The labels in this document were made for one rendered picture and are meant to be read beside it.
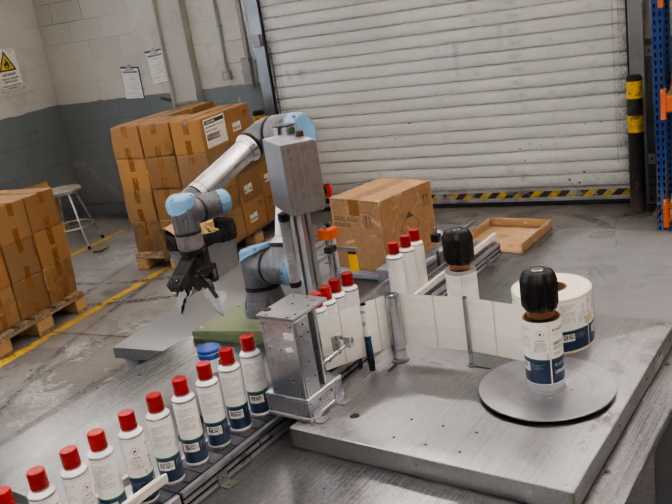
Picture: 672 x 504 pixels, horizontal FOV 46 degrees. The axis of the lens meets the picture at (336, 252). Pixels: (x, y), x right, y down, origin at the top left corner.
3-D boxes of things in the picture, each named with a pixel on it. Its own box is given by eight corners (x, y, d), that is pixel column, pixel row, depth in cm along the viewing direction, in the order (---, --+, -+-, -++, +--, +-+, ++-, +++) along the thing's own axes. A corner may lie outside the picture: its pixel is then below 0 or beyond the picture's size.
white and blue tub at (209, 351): (216, 375, 230) (211, 353, 228) (196, 373, 233) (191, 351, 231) (229, 364, 236) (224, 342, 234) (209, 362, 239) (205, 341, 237)
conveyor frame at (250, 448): (185, 515, 167) (180, 495, 165) (149, 502, 173) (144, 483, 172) (501, 254, 292) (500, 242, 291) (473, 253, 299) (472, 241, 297)
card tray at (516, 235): (522, 254, 290) (521, 243, 289) (458, 250, 305) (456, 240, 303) (551, 228, 313) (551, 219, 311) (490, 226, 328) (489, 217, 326)
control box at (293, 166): (291, 217, 207) (279, 145, 201) (273, 205, 222) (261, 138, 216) (328, 208, 210) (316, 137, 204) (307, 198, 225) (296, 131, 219)
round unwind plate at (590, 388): (592, 436, 163) (592, 431, 163) (457, 411, 181) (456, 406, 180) (633, 370, 186) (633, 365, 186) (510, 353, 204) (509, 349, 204)
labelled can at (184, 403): (198, 470, 173) (178, 385, 167) (181, 465, 176) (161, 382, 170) (214, 457, 177) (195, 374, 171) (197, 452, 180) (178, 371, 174)
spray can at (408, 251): (415, 300, 248) (407, 238, 242) (401, 299, 251) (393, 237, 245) (423, 294, 252) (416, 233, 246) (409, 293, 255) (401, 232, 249)
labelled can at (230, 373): (242, 435, 185) (226, 355, 179) (226, 431, 188) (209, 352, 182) (257, 424, 189) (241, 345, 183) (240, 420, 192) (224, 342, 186)
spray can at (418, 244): (424, 293, 253) (416, 232, 247) (410, 292, 256) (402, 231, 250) (432, 287, 257) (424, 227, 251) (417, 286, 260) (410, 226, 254)
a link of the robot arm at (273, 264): (284, 283, 262) (287, 117, 261) (316, 286, 251) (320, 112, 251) (256, 284, 253) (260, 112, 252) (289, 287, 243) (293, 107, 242)
